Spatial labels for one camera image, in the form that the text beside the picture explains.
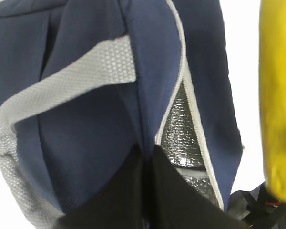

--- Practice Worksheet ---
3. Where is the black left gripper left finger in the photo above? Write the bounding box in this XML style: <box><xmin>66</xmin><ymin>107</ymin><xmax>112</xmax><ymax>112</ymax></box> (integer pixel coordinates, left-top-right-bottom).
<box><xmin>53</xmin><ymin>145</ymin><xmax>143</xmax><ymax>229</ymax></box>

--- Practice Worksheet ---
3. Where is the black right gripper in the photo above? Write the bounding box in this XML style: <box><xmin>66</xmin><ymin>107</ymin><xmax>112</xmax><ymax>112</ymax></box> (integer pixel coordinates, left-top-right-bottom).
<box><xmin>226</xmin><ymin>184</ymin><xmax>286</xmax><ymax>229</ymax></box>

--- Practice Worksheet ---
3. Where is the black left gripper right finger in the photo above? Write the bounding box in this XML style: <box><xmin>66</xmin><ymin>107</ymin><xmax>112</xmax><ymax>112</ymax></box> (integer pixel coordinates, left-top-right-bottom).
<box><xmin>147</xmin><ymin>146</ymin><xmax>248</xmax><ymax>229</ymax></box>

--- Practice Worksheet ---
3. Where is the navy insulated lunch bag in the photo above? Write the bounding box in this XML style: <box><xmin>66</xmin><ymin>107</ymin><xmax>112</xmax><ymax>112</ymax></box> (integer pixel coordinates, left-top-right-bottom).
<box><xmin>0</xmin><ymin>0</ymin><xmax>242</xmax><ymax>229</ymax></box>

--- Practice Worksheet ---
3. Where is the yellow banana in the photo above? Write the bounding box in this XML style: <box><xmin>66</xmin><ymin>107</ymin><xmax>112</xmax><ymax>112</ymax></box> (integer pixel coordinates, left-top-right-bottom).
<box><xmin>259</xmin><ymin>0</ymin><xmax>286</xmax><ymax>202</ymax></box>

